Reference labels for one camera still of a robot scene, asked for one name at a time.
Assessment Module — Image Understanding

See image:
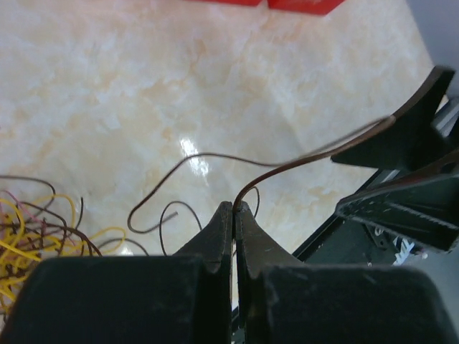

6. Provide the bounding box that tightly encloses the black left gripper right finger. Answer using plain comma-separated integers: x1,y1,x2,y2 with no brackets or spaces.
233,203,458,343

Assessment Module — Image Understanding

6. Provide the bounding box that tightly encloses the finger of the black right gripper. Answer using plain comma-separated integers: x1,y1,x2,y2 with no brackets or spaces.
331,66,455,171
335,150,458,251

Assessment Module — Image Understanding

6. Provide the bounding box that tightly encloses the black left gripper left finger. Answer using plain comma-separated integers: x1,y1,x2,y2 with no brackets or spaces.
1,201,232,343

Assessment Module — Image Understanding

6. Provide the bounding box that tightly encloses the brown wire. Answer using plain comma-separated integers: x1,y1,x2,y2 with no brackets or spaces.
128,116,397,259

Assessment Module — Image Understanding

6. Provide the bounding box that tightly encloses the red three-compartment bin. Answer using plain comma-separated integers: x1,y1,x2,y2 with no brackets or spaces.
193,0,345,16

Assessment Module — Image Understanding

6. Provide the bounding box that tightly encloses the tangled wire bundle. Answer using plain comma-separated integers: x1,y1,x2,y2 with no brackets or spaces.
0,174,127,316

